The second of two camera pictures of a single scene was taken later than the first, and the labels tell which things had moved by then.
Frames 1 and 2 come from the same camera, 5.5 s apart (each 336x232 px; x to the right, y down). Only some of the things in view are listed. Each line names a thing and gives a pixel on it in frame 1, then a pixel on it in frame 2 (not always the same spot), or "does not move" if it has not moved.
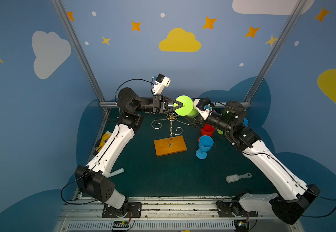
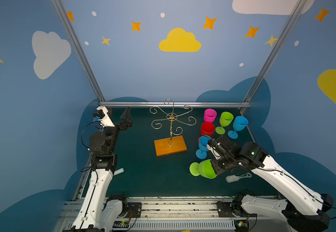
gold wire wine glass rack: (171, 117) does not move
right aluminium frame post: (268, 64) does not move
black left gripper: (158, 104) to (122, 124)
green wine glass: (188, 109) to (204, 168)
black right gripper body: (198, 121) to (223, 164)
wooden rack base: (162, 148) does not move
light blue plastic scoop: (115, 173) does not move
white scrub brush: (234, 177) does not move
